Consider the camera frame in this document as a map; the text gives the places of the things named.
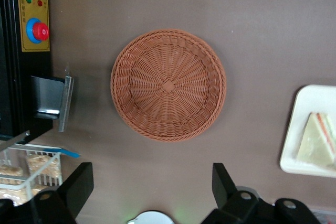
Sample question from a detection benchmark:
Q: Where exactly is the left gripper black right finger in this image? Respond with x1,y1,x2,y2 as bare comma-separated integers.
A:
201,163,324,224

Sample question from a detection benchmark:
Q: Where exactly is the beige plastic tray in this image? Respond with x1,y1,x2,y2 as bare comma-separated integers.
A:
279,84,336,178

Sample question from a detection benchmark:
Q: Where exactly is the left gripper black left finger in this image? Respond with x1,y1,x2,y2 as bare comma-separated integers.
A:
0,162,95,224

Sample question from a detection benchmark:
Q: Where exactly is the triangle sandwich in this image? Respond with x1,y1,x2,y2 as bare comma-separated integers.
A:
296,111,336,169

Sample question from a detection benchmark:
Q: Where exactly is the blue tape strip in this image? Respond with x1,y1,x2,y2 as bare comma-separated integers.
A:
43,148,81,159

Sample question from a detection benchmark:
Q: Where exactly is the aluminium profile bar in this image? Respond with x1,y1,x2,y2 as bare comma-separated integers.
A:
0,130,30,152

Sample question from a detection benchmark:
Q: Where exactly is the clear bag of crackers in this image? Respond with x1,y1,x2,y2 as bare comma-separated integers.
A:
0,164,25,178
26,155,62,180

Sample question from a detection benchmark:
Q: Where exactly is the white wire rack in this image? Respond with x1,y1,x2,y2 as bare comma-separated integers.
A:
0,143,64,207

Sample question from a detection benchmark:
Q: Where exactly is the black machine housing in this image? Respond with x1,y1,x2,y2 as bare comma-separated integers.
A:
0,0,55,145

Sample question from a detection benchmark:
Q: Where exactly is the brown round wicker basket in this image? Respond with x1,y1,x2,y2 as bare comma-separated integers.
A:
110,27,227,143

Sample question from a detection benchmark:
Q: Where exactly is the red emergency stop button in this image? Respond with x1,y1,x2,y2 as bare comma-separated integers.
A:
25,17,50,45

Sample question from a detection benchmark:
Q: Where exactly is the grey metal bracket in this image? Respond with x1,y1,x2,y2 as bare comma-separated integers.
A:
29,70,75,133

